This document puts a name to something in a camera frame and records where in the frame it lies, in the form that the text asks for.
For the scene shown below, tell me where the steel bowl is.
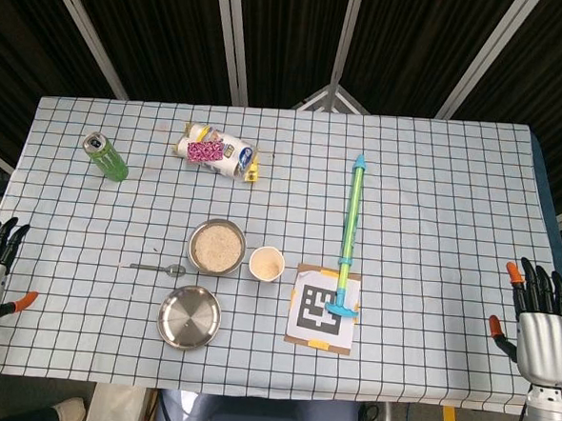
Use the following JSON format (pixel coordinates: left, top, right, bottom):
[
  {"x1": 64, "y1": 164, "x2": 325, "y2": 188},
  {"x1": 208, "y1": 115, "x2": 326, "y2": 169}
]
[{"x1": 186, "y1": 216, "x2": 249, "y2": 280}]

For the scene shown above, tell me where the white paper cup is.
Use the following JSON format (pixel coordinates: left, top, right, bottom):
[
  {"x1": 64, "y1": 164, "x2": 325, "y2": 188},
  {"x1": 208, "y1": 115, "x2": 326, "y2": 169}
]
[{"x1": 247, "y1": 244, "x2": 287, "y2": 284}]

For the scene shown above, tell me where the green and blue water pump toy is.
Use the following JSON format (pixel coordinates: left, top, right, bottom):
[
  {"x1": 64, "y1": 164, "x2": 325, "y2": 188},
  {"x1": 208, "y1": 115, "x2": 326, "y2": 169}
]
[{"x1": 323, "y1": 151, "x2": 370, "y2": 324}]

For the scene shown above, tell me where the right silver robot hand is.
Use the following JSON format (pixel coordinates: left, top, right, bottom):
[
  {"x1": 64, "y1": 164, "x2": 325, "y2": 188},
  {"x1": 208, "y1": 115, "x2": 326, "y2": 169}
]
[{"x1": 484, "y1": 254, "x2": 562, "y2": 389}]

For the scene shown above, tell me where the cardboard card with black marker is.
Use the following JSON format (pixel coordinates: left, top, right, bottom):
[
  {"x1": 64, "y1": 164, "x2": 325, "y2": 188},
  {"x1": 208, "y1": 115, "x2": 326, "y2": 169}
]
[{"x1": 282, "y1": 262, "x2": 365, "y2": 357}]

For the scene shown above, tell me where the green drink can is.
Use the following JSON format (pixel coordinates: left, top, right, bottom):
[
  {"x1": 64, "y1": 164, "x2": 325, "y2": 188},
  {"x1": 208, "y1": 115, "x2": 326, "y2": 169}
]
[{"x1": 80, "y1": 130, "x2": 132, "y2": 182}]

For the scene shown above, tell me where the triangular aluminium partition foot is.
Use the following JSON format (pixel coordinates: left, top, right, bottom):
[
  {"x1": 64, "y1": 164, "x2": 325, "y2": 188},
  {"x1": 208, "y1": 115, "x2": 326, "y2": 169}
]
[{"x1": 292, "y1": 81, "x2": 373, "y2": 116}]

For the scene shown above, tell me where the beige shoe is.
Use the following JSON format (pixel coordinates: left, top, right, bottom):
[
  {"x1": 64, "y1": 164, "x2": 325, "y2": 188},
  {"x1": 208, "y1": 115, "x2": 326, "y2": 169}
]
[{"x1": 52, "y1": 395, "x2": 89, "y2": 421}]

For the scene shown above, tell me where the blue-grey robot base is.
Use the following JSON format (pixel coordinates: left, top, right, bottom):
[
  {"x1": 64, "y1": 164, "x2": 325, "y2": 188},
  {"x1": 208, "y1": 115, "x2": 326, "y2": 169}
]
[{"x1": 152, "y1": 387, "x2": 364, "y2": 421}]

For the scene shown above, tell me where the white plastic bag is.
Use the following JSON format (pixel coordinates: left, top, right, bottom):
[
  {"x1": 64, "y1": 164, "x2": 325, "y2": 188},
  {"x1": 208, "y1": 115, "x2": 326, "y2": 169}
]
[{"x1": 87, "y1": 382, "x2": 150, "y2": 421}]

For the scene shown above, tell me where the metal bowl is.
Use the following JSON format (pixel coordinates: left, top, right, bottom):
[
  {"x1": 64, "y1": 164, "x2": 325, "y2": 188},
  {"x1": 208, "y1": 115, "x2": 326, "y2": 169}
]
[{"x1": 155, "y1": 282, "x2": 224, "y2": 353}]

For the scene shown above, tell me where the white printed snack package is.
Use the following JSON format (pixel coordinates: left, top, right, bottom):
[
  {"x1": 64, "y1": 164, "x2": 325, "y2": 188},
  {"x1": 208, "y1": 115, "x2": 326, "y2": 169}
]
[{"x1": 171, "y1": 120, "x2": 263, "y2": 186}]

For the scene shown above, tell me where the blue checked tablecloth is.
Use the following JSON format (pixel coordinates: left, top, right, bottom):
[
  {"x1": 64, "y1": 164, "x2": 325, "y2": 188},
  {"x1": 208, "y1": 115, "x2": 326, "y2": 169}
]
[{"x1": 0, "y1": 90, "x2": 562, "y2": 419}]

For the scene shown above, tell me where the metal spoon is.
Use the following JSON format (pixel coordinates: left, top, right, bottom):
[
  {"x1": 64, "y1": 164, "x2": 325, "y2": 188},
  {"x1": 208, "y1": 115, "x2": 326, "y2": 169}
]
[{"x1": 129, "y1": 260, "x2": 187, "y2": 279}]

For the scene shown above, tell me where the aluminium partition post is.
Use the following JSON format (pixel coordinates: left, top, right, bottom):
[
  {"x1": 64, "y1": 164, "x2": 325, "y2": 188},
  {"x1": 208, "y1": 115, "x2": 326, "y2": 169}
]
[
  {"x1": 433, "y1": 0, "x2": 538, "y2": 125},
  {"x1": 329, "y1": 0, "x2": 367, "y2": 90},
  {"x1": 209, "y1": 0, "x2": 254, "y2": 108},
  {"x1": 36, "y1": 0, "x2": 135, "y2": 101}
]

